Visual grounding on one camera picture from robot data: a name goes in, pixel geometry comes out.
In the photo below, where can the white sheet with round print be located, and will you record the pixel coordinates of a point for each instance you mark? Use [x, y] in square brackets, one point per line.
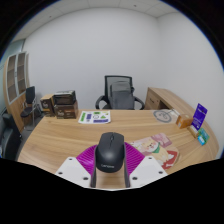
[163, 116]

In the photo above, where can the small yellow box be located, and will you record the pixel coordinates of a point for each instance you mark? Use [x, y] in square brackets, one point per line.
[193, 131]

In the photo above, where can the white printed paper sheet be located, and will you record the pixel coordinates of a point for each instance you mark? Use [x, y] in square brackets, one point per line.
[94, 117]

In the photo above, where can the black box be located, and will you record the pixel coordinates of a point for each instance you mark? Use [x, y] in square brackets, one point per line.
[64, 97]

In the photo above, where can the wooden shelf unit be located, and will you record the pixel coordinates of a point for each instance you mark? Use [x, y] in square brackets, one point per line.
[13, 90]

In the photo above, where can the black sofa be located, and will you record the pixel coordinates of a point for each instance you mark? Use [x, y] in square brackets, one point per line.
[8, 136]

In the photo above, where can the wooden side desk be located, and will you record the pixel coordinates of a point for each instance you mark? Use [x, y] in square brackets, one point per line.
[163, 98]

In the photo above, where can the small blue pack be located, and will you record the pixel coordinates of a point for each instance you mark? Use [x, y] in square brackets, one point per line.
[200, 141]

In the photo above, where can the black visitor chair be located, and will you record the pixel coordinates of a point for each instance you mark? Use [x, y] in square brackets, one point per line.
[30, 100]

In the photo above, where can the black mesh office chair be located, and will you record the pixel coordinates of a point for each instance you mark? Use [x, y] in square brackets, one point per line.
[120, 93]

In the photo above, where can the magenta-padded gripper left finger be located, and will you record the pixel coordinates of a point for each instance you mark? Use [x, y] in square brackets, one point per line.
[73, 168]

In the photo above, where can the black computer mouse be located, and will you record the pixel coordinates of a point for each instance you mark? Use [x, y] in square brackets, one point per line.
[109, 153]

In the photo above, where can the small orange box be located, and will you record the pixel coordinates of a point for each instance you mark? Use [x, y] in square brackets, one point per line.
[184, 121]

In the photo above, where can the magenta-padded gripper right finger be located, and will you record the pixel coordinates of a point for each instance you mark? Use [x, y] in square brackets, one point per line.
[148, 168]

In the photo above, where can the wide brown carton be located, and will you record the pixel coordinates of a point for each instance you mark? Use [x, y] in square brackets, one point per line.
[66, 111]

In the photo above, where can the green pack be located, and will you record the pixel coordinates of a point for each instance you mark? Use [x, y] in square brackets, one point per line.
[204, 135]

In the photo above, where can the purple standing card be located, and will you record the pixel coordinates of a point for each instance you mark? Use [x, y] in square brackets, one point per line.
[199, 116]

